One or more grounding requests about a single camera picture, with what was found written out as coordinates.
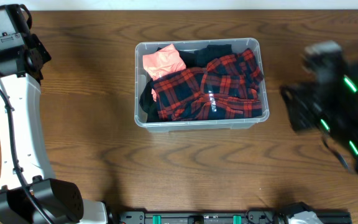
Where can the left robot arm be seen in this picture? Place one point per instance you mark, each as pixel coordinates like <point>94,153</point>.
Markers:
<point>29,190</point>

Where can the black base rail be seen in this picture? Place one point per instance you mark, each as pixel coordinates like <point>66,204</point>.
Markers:
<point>296,213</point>

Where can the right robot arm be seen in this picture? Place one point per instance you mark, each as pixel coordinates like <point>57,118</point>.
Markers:
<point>342,118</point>

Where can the red plaid shirt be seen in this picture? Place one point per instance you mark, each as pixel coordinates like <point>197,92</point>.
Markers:
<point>227,88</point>

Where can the clear plastic storage bin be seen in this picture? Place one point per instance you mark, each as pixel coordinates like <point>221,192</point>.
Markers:
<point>141,79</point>

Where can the dark cloth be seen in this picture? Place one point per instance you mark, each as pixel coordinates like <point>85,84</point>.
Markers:
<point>211,52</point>

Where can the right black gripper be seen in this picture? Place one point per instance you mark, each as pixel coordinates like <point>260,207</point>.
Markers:
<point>309,118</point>

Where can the pink cloth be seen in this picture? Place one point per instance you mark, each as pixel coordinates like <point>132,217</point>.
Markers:
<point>163,62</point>

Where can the large black shirt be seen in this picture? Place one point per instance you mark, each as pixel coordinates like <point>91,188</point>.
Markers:
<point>148,98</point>

